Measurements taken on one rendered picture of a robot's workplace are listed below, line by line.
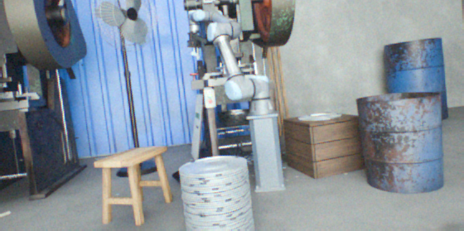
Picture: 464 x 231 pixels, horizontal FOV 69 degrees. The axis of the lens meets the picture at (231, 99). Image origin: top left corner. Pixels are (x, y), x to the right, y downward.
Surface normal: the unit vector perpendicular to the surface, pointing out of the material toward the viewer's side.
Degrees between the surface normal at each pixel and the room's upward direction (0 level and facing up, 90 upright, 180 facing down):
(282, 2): 110
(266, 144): 90
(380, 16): 90
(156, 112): 90
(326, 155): 90
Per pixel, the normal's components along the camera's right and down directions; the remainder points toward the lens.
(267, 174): -0.13, 0.07
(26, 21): 0.14, 0.32
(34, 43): 0.16, 0.64
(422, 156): 0.10, 0.08
